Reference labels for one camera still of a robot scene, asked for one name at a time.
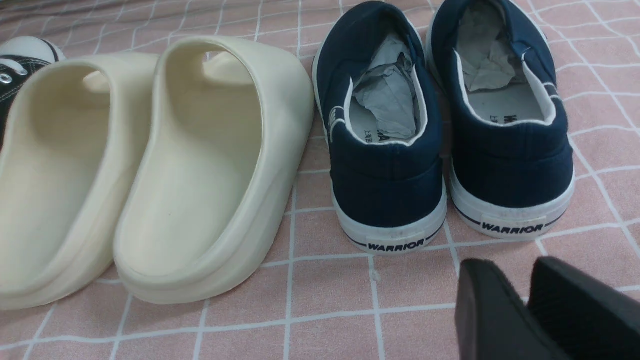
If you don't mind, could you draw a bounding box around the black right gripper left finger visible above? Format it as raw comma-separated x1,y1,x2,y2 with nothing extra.
454,259,570,360

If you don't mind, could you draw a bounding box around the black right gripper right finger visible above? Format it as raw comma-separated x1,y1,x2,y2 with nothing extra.
527,256,640,360

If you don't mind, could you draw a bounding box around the navy canvas shoe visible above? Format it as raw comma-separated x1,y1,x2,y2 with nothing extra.
426,0,575,240
312,1,448,256

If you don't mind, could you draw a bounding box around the pink checkered tablecloth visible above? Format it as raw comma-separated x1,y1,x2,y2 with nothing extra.
1,0,640,360

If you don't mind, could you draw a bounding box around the cream slipper right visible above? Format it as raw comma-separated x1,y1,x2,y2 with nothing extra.
113,36,315,305

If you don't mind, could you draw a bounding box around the cream slipper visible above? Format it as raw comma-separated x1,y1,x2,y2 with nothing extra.
113,36,315,305
0,52,159,311

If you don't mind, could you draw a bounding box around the cream slipper left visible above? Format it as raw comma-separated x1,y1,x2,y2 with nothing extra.
0,52,159,311

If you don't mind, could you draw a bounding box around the black canvas sneaker right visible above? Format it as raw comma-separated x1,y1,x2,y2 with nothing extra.
0,36,66,146

